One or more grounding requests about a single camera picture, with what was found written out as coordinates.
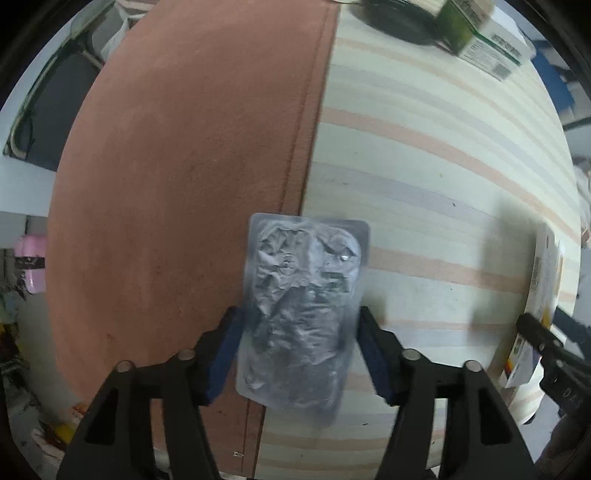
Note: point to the blue cushion board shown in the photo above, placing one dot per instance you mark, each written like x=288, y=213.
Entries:
x=554, y=78

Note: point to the white box with striped label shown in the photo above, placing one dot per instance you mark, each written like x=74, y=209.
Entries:
x=545, y=277

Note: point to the striped tablecloth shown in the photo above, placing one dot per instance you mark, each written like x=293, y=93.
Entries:
x=415, y=184

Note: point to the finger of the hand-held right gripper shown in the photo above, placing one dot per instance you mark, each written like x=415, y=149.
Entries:
x=538, y=333
x=572, y=325

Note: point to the white box with green label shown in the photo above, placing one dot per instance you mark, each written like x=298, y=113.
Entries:
x=485, y=46

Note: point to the silver blister pack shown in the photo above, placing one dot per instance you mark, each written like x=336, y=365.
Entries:
x=295, y=300

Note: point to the black round lid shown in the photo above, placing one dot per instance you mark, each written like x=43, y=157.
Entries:
x=397, y=21

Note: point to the white cloth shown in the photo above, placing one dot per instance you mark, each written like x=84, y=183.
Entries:
x=122, y=25

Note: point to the grey folding bed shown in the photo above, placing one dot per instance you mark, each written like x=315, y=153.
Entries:
x=51, y=106

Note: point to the pink bottle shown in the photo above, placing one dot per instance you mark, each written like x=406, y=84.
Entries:
x=31, y=263

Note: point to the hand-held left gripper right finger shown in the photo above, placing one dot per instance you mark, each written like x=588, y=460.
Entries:
x=375, y=355

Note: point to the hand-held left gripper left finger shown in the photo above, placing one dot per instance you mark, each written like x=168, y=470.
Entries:
x=226, y=353

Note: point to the brown tablecloth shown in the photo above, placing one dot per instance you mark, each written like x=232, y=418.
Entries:
x=184, y=161

